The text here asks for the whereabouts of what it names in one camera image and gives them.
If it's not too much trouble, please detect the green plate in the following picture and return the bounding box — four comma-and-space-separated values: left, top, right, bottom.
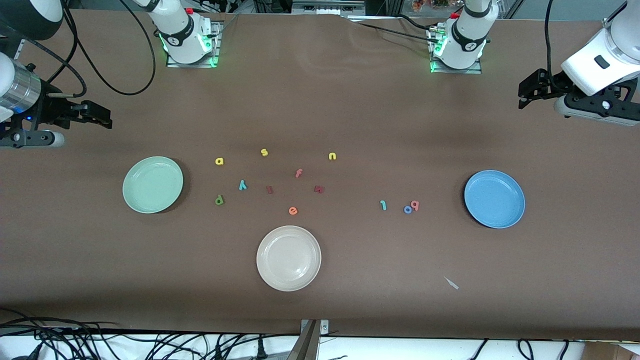
122, 156, 184, 214

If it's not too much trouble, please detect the blue plate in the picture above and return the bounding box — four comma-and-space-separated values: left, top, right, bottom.
464, 170, 526, 229

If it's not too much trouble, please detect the beige plate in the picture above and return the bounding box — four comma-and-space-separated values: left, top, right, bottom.
256, 225, 322, 292

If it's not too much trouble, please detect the cardboard box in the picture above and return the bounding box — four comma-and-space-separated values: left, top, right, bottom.
582, 341, 640, 360

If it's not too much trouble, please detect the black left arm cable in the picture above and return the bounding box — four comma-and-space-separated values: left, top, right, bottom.
544, 0, 566, 93

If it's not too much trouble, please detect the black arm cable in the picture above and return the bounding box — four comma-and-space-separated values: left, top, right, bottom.
30, 0, 157, 98
544, 0, 566, 93

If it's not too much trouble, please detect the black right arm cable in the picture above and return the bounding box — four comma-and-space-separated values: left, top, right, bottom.
30, 0, 157, 98

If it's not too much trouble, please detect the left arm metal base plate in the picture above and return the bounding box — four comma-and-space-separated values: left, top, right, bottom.
429, 27, 483, 75

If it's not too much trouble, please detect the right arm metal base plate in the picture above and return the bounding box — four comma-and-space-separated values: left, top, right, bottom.
166, 20, 222, 69

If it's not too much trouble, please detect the black cable on table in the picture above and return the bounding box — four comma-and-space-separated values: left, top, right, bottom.
350, 14, 441, 45

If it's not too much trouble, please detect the black floor cable tangle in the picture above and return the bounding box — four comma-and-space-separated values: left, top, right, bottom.
0, 309, 301, 360

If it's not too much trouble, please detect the aluminium frame profile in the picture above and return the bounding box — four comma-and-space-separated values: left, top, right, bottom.
291, 0, 367, 16

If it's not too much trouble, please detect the metal table bracket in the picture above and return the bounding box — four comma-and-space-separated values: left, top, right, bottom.
286, 319, 330, 360

